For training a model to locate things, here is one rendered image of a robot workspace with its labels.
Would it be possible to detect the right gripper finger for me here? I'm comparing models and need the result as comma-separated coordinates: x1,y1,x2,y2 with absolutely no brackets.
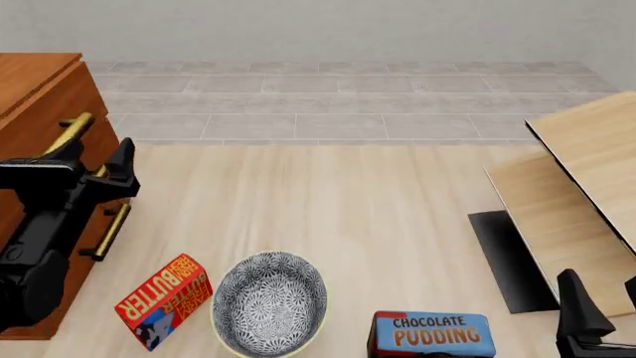
622,274,636,311
556,268,618,339

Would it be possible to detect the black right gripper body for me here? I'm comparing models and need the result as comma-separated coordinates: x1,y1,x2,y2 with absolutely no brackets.
556,327,636,358

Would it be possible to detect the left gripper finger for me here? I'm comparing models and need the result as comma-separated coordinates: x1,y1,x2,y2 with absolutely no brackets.
105,137,138,185
41,138,86,166

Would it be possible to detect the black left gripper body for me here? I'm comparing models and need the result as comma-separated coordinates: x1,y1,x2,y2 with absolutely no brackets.
63,170,142,222

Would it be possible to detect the wooden cabinet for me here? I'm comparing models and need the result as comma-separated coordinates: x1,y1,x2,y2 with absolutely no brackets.
0,52,133,341

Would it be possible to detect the black patterned bowl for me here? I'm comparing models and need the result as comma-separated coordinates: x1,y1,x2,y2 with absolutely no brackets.
210,250,330,358

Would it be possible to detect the pale wooden board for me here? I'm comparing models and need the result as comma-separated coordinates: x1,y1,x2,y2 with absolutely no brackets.
524,89,636,260
483,149,636,319

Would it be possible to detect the red butter box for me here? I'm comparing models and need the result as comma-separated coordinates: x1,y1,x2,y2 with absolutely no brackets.
113,253,215,352

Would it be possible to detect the blue chocolate pudding box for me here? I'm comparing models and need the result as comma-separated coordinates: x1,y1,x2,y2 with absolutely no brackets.
367,310,499,358

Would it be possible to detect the wooden drawer with brass handle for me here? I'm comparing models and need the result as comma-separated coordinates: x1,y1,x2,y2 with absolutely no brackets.
0,61,121,169
0,148,133,255
47,200,132,341

